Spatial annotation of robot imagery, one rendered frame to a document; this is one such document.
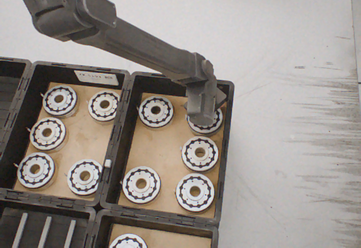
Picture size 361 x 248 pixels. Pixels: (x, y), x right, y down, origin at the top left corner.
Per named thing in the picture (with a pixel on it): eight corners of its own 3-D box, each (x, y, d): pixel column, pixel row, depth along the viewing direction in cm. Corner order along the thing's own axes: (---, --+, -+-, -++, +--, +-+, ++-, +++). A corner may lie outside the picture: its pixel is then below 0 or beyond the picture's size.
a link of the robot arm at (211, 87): (218, 69, 95) (194, 67, 95) (215, 93, 92) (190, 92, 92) (216, 83, 101) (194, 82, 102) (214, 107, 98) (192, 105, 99)
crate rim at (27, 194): (36, 63, 119) (32, 59, 117) (132, 74, 116) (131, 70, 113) (-13, 193, 102) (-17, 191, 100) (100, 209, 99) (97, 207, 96)
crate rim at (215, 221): (132, 74, 116) (131, 70, 113) (234, 85, 112) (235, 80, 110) (100, 209, 99) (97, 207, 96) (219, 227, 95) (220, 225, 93)
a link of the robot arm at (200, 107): (206, 56, 88) (173, 62, 93) (201, 100, 83) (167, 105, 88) (227, 82, 97) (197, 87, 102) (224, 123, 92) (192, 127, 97)
